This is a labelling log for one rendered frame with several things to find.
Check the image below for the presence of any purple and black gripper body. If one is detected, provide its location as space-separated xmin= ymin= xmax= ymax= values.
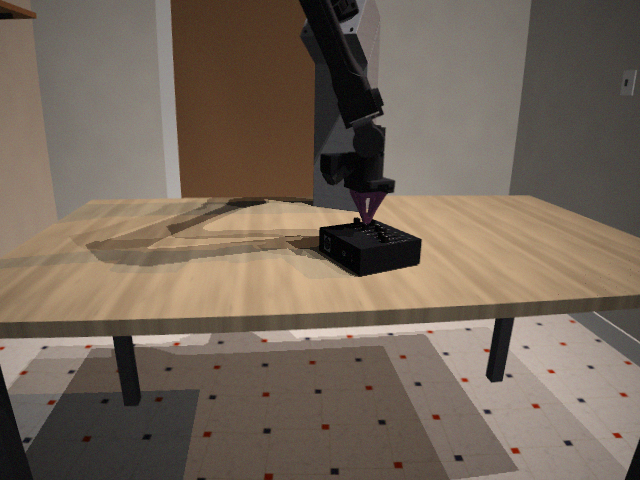
xmin=344 ymin=152 xmax=395 ymax=193

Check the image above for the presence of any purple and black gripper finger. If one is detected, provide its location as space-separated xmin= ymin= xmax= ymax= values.
xmin=350 ymin=189 xmax=376 ymax=223
xmin=356 ymin=191 xmax=387 ymax=224

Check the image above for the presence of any black lighting desk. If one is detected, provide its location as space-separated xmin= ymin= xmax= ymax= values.
xmin=319 ymin=217 xmax=422 ymax=276

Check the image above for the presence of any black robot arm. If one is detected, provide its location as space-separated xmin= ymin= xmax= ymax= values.
xmin=299 ymin=0 xmax=386 ymax=185

